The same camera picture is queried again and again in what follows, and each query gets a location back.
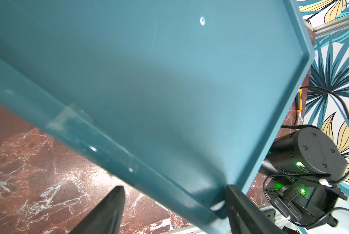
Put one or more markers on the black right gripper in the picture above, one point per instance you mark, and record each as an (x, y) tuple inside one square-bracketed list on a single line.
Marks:
[(305, 203)]

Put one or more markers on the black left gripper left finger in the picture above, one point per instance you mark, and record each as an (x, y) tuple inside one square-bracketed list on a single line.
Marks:
[(106, 217)]

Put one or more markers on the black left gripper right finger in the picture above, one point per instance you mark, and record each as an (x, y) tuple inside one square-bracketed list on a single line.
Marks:
[(244, 216)]

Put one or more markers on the teal drawer cabinet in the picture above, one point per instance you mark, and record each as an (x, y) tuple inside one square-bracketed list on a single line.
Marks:
[(177, 98)]

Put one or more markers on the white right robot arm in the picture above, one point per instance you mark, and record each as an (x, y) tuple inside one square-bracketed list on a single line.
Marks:
[(302, 167)]

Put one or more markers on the orange adjustable wrench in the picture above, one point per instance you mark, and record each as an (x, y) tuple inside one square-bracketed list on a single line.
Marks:
[(298, 106)]

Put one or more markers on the aluminium corner post right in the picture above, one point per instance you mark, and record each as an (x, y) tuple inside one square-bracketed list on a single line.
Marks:
[(330, 28)]

